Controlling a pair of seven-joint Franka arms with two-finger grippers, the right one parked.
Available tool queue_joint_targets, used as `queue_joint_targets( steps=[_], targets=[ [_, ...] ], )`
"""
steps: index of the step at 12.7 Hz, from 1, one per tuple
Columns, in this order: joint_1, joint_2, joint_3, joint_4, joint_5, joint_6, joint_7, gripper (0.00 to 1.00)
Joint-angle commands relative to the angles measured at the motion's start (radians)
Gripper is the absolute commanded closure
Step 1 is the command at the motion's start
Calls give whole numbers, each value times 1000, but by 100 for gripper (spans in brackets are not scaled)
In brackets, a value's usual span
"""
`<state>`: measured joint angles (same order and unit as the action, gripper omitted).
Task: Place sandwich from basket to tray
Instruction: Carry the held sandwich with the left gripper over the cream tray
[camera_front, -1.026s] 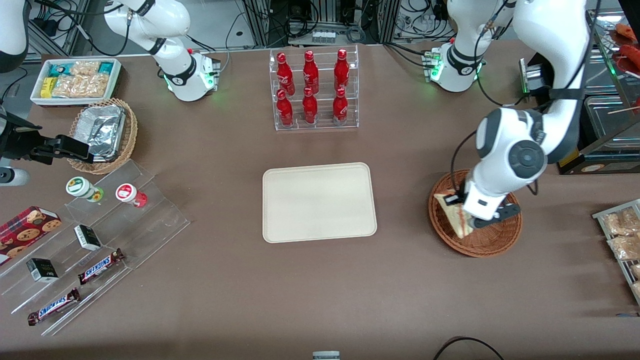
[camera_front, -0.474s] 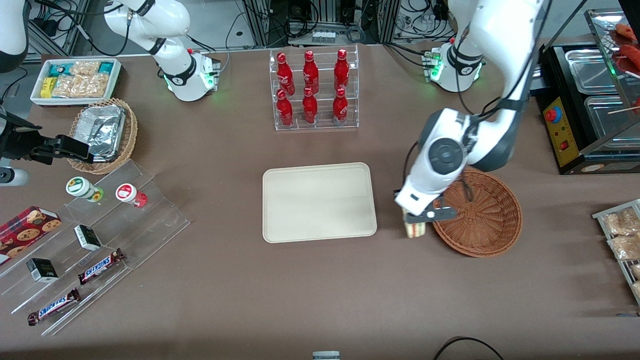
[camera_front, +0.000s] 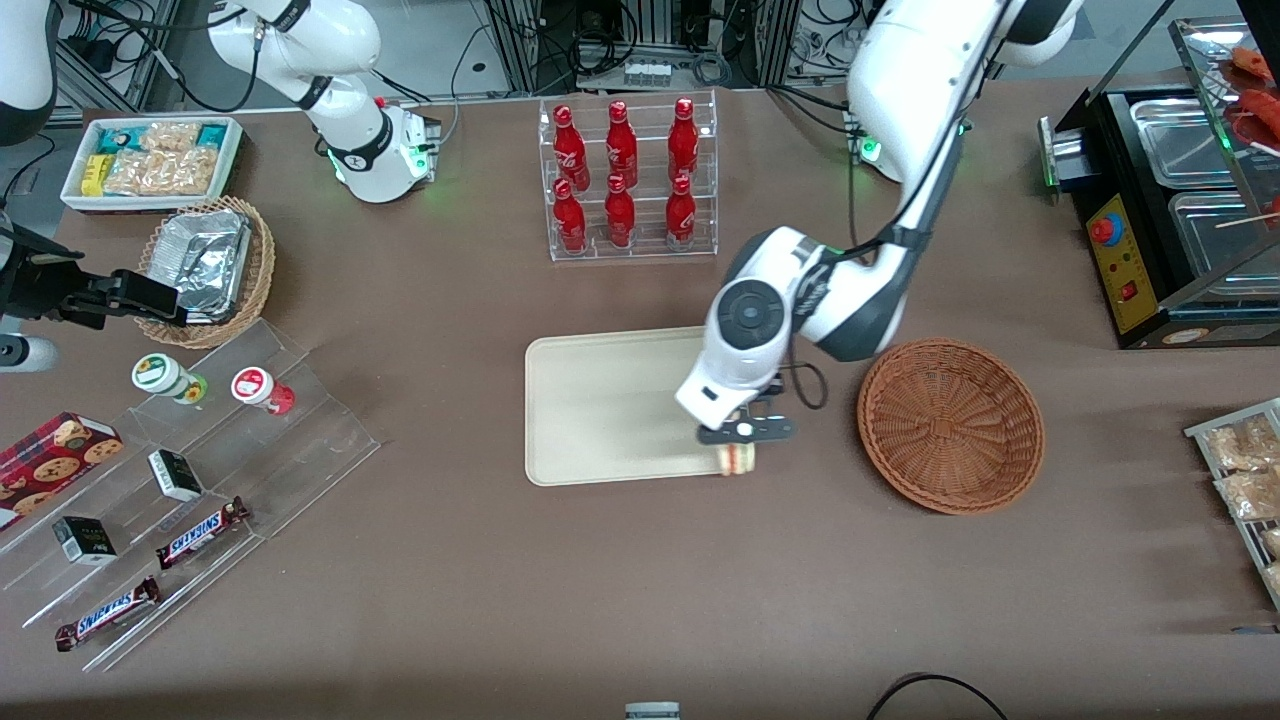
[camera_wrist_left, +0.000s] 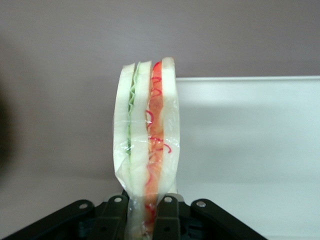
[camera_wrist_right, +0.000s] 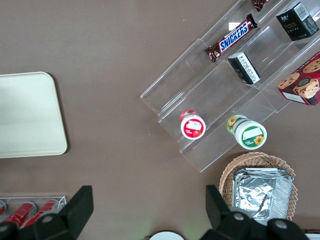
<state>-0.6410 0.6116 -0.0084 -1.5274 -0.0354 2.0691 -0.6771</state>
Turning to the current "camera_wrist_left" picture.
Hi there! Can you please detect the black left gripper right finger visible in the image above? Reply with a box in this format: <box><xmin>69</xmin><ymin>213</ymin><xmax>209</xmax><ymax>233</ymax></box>
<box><xmin>153</xmin><ymin>193</ymin><xmax>269</xmax><ymax>240</ymax></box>

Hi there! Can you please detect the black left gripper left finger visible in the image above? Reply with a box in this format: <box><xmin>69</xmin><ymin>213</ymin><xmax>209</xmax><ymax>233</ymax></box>
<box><xmin>0</xmin><ymin>194</ymin><xmax>130</xmax><ymax>240</ymax></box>

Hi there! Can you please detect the triangle sandwich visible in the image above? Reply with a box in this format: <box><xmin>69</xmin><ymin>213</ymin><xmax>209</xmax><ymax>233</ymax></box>
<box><xmin>112</xmin><ymin>56</ymin><xmax>182</xmax><ymax>240</ymax></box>

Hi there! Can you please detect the beige rectangular tray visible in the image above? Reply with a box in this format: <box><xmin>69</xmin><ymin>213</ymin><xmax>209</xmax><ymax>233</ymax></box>
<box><xmin>173</xmin><ymin>76</ymin><xmax>320</xmax><ymax>240</ymax></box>

